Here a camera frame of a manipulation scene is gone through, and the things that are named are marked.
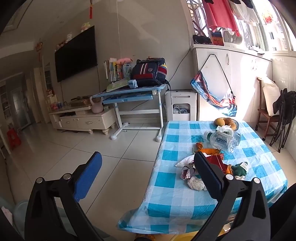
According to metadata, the row of books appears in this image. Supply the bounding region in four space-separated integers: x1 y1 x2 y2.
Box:
104 58 126 82

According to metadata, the white hanging garment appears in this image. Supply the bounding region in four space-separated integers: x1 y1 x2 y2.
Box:
229 0 260 25

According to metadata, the blue white checked tablecloth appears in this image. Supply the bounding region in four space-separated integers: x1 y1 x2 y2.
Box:
117 120 288 235

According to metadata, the red hanging garment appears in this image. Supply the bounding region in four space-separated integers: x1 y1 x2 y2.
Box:
202 0 241 35

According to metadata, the clear plastic bottle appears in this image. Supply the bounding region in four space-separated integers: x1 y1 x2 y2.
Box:
203 130 242 154

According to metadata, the colourful patterned bag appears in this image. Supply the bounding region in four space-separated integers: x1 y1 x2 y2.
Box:
135 234 158 241

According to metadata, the white grey sneaker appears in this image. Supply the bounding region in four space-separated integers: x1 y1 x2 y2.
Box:
248 45 265 55

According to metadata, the black sneakers pair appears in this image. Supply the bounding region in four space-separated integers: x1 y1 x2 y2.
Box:
193 35 212 45

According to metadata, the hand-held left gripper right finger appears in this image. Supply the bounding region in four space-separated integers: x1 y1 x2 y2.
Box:
194 152 271 241

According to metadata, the white hanging cord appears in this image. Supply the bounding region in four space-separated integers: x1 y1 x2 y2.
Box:
117 0 123 59

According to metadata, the fruit plate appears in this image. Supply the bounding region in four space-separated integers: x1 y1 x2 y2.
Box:
214 118 241 131

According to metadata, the blue white study desk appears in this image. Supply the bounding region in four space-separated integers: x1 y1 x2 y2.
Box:
90 84 167 141

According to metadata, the brown box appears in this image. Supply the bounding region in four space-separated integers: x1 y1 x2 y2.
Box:
69 97 92 107

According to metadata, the red packet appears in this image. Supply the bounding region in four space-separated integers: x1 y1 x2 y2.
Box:
206 153 228 174

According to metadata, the cream television cabinet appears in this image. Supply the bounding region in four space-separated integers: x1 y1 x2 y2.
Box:
48 104 117 135

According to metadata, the colourful printed drawstring bag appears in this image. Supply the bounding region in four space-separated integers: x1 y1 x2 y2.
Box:
190 54 237 117

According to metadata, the green picture book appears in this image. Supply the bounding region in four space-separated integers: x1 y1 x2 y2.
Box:
106 77 131 92

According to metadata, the black folding chair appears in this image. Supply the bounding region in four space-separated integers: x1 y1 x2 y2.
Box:
269 88 296 153

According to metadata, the pale teal plastic stool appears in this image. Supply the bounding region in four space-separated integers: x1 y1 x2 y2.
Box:
13 200 31 234

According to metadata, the wooden chair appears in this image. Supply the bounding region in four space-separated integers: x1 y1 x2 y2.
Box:
255 77 281 139

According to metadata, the navy red school backpack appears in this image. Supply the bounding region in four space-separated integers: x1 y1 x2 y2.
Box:
131 58 168 87

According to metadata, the bundle of white cables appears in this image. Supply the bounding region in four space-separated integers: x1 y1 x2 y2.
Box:
173 105 190 114

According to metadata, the person's dark clothing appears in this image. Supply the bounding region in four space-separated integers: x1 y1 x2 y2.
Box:
268 183 296 241

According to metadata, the white air purifier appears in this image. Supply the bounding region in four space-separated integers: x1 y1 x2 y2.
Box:
165 89 198 121

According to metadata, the orange blue box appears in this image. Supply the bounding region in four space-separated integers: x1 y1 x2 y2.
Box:
211 31 224 46

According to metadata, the pink kettlebell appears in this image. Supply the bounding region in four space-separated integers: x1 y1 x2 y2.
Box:
90 97 103 114

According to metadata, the white cabinet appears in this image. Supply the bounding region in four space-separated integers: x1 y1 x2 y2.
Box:
193 44 273 122

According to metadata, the white pillow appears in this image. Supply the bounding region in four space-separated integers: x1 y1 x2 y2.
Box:
261 76 281 117

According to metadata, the black wall television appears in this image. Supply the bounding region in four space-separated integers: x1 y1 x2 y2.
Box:
55 25 97 82

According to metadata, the white red printed wrapper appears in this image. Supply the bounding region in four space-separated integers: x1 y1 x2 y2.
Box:
180 164 199 180

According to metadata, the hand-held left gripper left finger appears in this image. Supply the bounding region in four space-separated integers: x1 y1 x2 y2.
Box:
24 152 103 241

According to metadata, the red knot wall ornament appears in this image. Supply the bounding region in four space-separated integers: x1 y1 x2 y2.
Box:
35 41 44 61

